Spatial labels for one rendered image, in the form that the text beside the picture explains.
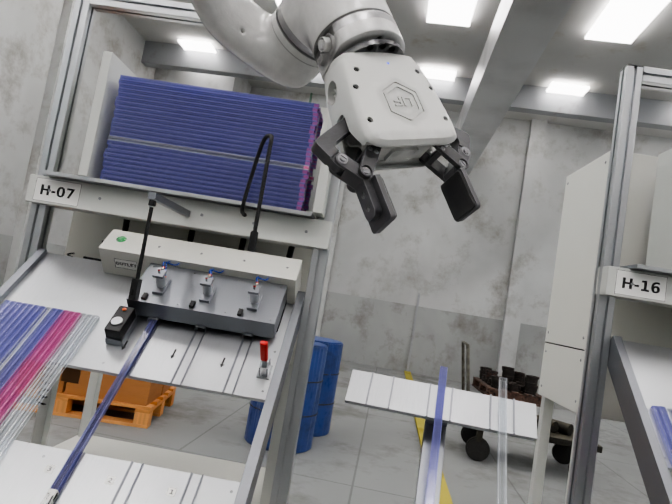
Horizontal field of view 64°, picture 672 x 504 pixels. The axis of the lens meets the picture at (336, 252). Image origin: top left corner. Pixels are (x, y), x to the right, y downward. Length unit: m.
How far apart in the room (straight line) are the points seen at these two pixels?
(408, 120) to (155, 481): 0.80
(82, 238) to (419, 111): 1.30
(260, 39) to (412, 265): 10.26
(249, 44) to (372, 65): 0.15
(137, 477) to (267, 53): 0.76
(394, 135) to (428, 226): 10.45
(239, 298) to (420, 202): 9.81
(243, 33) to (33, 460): 0.84
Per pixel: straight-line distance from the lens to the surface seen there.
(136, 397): 4.47
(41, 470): 1.14
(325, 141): 0.45
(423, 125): 0.49
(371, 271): 10.78
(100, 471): 1.10
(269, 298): 1.26
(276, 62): 0.60
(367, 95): 0.48
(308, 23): 0.55
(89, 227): 1.67
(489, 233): 11.03
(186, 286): 1.31
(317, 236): 1.32
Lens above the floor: 1.20
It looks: 5 degrees up
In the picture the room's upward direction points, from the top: 9 degrees clockwise
